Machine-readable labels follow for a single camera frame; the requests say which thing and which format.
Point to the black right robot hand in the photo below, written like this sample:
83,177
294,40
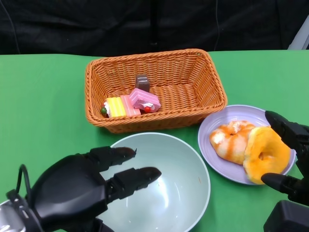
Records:
294,135

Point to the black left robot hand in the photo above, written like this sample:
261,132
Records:
72,188

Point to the orange white striped bun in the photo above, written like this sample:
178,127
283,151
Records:
227,145

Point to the yellow toy cake slice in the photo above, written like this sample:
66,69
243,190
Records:
116,106

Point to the pale green bowl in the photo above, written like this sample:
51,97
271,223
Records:
173,193

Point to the pink toy cake slice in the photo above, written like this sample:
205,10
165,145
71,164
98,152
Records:
140,96

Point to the brown chocolate toy cake slice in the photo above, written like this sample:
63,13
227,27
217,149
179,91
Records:
142,83

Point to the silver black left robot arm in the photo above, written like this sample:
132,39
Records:
12,217

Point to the lavender round plate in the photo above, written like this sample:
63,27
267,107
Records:
217,120

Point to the orange wicker basket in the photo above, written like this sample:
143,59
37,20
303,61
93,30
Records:
181,72

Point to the green tablecloth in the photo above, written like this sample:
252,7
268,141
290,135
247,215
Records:
48,96

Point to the black backdrop curtain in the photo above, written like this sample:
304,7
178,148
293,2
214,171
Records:
72,24

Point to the white metal frame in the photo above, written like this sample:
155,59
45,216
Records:
299,36

